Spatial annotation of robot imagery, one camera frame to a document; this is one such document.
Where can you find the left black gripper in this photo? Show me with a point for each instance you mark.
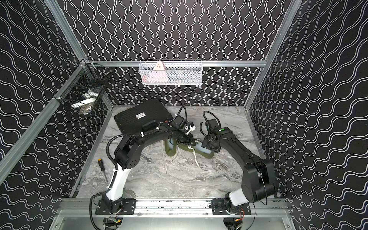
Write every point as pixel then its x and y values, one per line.
pixel 182 135

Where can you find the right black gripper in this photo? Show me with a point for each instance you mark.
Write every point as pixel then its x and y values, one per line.
pixel 204 144

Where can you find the light blue insole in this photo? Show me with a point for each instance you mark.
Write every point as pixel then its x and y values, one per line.
pixel 172 143
pixel 199 149

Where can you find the green canvas shoe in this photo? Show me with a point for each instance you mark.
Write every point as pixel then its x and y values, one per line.
pixel 167 152
pixel 191 150

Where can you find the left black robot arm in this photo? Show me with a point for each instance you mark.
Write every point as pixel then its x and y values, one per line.
pixel 128 154

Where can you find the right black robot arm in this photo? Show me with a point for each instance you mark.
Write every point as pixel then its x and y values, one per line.
pixel 258 177

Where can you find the silver combination wrench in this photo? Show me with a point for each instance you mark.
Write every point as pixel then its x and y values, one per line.
pixel 148 159

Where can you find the black plastic tool case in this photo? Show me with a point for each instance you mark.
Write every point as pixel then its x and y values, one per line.
pixel 143 117

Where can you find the pink triangular card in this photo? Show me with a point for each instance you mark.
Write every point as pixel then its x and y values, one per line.
pixel 158 74

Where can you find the black yellow screwdriver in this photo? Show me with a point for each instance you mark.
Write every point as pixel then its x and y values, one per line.
pixel 102 168

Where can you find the white items in black basket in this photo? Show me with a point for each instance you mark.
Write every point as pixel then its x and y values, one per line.
pixel 85 105

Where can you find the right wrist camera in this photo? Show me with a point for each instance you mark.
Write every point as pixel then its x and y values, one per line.
pixel 213 124

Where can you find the white wire wall basket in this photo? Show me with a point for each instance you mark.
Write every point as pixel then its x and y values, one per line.
pixel 179 72

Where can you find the black wire wall basket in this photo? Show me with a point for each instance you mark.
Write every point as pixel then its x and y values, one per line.
pixel 92 76

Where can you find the aluminium front rail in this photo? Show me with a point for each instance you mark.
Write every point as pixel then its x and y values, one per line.
pixel 176 208

